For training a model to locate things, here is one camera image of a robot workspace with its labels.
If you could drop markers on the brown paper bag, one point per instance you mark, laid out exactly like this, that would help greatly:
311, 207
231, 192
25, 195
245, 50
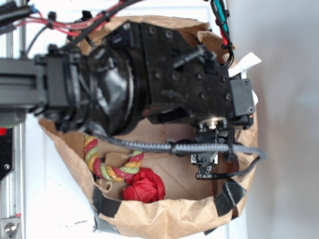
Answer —
190, 205

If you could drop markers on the red crumpled cloth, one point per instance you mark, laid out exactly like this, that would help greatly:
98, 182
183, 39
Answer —
145, 186

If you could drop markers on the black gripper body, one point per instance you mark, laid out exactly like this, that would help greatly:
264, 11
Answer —
174, 82

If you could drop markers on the aluminium frame rail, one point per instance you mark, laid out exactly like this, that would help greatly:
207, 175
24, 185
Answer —
11, 183

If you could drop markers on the white paper label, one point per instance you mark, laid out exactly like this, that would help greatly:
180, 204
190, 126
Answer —
245, 64

